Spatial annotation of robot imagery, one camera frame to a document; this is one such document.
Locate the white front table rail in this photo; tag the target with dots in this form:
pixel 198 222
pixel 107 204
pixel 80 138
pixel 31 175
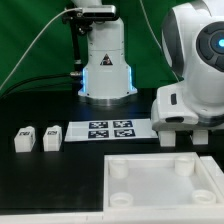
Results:
pixel 98 218

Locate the black mounted camera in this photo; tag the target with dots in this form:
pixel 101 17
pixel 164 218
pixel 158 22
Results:
pixel 91 13

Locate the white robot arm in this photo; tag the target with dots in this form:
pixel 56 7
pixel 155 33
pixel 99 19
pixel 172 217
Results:
pixel 193 45

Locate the white marker tag sheet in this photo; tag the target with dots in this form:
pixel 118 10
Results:
pixel 110 130

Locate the white square table top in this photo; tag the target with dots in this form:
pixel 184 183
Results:
pixel 161 181

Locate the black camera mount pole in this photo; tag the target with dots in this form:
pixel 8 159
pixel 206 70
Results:
pixel 76 51

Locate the white L-shaped obstacle wall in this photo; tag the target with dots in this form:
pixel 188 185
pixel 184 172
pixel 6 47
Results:
pixel 215 171

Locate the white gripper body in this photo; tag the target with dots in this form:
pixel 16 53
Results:
pixel 171 112

